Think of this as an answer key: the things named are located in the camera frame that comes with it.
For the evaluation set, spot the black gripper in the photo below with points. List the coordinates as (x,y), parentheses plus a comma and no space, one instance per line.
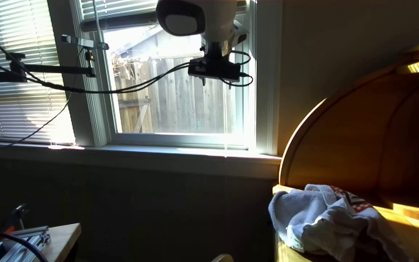
(219,49)

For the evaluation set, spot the white slatted window blind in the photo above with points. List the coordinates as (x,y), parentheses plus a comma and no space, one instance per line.
(122,7)
(25,110)

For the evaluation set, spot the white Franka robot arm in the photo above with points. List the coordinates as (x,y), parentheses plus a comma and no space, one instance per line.
(219,19)

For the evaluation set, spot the wooden garden fence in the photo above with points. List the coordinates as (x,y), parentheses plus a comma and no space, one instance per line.
(181,106)

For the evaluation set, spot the grey neighbouring house roof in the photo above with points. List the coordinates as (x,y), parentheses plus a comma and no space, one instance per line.
(141,43)

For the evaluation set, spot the clear blind tilt wand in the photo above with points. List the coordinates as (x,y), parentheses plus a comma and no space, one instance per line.
(96,19)

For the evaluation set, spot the silver stand clamp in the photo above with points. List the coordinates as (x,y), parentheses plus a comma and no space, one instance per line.
(83,42)

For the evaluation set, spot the wooden roll-top desk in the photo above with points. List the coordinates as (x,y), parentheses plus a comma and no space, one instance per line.
(364,135)

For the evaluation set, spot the white crumpled cloth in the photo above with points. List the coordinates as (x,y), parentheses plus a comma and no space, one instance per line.
(316,218)

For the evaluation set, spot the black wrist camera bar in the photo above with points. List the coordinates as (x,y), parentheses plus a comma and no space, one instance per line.
(214,68)

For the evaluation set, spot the white window frame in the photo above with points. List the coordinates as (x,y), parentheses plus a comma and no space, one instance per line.
(268,96)

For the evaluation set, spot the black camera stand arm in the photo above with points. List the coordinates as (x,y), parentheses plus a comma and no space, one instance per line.
(50,68)

